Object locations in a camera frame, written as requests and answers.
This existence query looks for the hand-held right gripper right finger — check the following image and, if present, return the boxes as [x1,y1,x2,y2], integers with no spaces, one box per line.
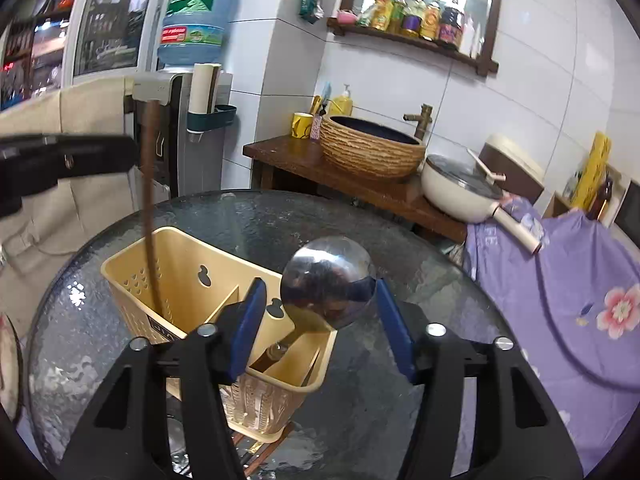
[375,278,583,480]

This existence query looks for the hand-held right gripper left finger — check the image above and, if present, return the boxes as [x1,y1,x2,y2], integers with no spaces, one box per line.
[59,278,268,480]

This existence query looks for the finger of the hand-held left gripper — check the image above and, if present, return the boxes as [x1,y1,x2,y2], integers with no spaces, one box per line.
[0,132,138,218]

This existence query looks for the beige plastic utensil basket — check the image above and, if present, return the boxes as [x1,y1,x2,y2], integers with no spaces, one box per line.
[100,226,338,443]

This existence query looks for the stainless steel spoon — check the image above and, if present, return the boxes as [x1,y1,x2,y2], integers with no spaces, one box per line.
[247,236,377,376]

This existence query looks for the brown wooden chopstick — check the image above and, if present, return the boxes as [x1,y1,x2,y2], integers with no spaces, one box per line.
[140,100,167,313]

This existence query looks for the beige cloth cover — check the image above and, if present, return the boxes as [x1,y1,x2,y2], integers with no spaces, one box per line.
[0,77,151,333]

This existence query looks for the grey water dispenser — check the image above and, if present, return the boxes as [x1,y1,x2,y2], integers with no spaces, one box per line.
[132,71,234,202]

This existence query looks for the green plastic holder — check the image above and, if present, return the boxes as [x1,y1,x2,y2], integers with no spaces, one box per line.
[186,104,237,134]

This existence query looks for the white framed window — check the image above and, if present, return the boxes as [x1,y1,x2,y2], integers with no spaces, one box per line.
[72,0,173,79]

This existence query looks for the white pan with glass lid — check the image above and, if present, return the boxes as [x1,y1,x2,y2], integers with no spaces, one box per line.
[421,152,543,255]

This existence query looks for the purple floral cloth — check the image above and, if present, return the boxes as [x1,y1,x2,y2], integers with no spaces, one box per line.
[462,195,640,476]

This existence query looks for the wooden counter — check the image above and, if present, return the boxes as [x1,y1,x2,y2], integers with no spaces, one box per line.
[242,135,468,245]

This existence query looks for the woven sink basin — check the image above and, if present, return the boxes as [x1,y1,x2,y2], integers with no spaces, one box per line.
[319,115,427,181]

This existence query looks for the blue water jug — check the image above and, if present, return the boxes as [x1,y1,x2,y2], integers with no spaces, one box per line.
[157,0,240,73]

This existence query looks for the white spatula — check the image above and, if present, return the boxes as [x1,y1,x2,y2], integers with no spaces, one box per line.
[466,147,506,183]

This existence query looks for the yellow cup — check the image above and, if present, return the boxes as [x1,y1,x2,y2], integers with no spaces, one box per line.
[291,112,314,139]

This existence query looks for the brown and white rice cooker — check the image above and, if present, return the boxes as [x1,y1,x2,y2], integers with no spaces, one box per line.
[479,133,546,206]

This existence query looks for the wooden box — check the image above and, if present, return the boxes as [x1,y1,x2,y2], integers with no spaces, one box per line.
[542,192,576,219]

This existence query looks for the yellow soap bottle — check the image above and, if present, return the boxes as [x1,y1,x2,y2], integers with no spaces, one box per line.
[327,84,354,117]

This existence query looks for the brown glass bottle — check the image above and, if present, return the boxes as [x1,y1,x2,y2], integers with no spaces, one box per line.
[587,177,614,221]

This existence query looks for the yellow roll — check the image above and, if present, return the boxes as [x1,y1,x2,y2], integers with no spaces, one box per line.
[577,131,612,211]

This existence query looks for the white microwave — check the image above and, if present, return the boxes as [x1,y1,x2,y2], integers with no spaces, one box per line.
[600,165,640,243]

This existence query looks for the row of condiment bottles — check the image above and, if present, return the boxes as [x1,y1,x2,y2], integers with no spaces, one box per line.
[357,0,488,58]

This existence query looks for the wooden framed mirror shelf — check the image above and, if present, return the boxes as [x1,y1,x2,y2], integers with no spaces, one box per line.
[327,0,511,78]

